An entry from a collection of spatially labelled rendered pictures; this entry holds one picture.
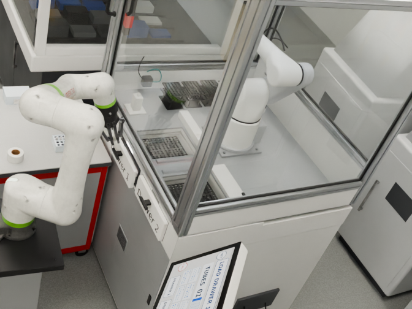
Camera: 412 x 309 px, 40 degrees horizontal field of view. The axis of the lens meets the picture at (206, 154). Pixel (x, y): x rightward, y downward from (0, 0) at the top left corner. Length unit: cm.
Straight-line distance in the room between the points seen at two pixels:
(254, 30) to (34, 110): 75
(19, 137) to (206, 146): 114
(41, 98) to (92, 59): 135
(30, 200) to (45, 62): 119
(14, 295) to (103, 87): 95
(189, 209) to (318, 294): 167
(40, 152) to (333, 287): 201
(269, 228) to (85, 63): 142
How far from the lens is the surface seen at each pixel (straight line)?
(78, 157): 195
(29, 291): 253
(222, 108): 183
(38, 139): 279
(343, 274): 382
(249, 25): 169
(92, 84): 228
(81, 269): 324
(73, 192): 205
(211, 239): 234
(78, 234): 309
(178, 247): 228
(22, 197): 213
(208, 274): 191
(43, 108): 188
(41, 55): 312
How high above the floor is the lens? 256
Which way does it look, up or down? 38 degrees down
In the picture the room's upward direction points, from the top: 20 degrees clockwise
